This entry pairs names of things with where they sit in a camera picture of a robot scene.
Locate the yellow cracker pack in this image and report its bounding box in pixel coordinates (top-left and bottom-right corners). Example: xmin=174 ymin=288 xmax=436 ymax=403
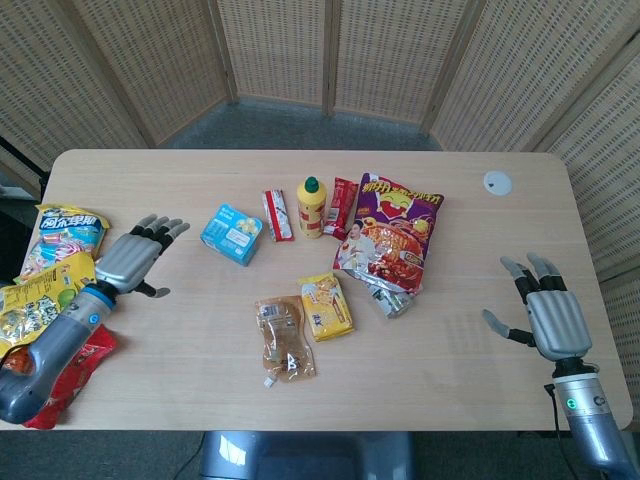
xmin=298 ymin=272 xmax=357 ymax=344

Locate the green white roll pack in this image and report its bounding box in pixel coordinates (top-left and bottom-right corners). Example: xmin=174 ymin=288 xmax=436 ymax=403
xmin=372 ymin=288 xmax=417 ymax=320

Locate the purple red chips bag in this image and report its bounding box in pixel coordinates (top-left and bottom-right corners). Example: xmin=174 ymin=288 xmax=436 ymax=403
xmin=333 ymin=171 xmax=446 ymax=294

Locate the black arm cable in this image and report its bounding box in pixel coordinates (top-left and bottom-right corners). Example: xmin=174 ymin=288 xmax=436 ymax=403
xmin=543 ymin=382 xmax=564 ymax=439

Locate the red white candy bar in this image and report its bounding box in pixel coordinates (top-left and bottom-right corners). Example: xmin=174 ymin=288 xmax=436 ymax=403
xmin=261 ymin=188 xmax=296 ymax=244

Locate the yellow bottle green cap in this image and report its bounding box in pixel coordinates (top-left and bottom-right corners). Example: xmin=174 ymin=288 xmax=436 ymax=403
xmin=296 ymin=175 xmax=335 ymax=241

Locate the clear brown sauce pouch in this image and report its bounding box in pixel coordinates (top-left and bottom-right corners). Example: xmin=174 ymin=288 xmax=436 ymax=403
xmin=254 ymin=294 xmax=318 ymax=392

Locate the red snack packet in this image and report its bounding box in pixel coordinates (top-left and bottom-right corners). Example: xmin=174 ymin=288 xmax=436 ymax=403
xmin=322 ymin=176 xmax=360 ymax=242

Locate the blue candy bag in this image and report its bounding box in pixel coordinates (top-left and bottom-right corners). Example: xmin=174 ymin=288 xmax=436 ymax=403
xmin=18 ymin=202 xmax=111 ymax=282

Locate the white cable grommet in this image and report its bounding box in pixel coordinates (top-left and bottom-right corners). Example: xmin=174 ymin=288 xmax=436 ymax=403
xmin=482 ymin=169 xmax=515 ymax=198

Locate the blue snack box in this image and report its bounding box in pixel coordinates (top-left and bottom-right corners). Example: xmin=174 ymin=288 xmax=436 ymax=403
xmin=199 ymin=201 xmax=265 ymax=268

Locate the black stand pole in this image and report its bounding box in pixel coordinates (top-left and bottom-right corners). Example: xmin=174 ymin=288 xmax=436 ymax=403
xmin=0 ymin=133 xmax=51 ymax=201

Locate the silver foil snack bag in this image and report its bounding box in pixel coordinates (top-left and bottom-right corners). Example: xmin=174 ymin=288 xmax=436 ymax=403
xmin=357 ymin=272 xmax=401 ymax=301

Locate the woven folding screen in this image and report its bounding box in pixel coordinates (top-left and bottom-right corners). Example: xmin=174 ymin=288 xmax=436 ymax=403
xmin=0 ymin=0 xmax=640 ymax=431

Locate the red snack bag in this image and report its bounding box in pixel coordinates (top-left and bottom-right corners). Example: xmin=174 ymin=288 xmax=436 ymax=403
xmin=4 ymin=323 xmax=119 ymax=431

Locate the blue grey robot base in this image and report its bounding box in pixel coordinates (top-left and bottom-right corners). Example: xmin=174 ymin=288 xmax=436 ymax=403
xmin=199 ymin=430 xmax=417 ymax=480

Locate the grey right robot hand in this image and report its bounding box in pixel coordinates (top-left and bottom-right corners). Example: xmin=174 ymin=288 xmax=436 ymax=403
xmin=481 ymin=252 xmax=594 ymax=363

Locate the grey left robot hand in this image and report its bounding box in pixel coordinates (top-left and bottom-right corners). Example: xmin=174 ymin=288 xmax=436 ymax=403
xmin=94 ymin=214 xmax=192 ymax=300

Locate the yellow snack bag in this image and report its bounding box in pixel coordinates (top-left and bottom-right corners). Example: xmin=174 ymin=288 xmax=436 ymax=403
xmin=0 ymin=250 xmax=98 ymax=359

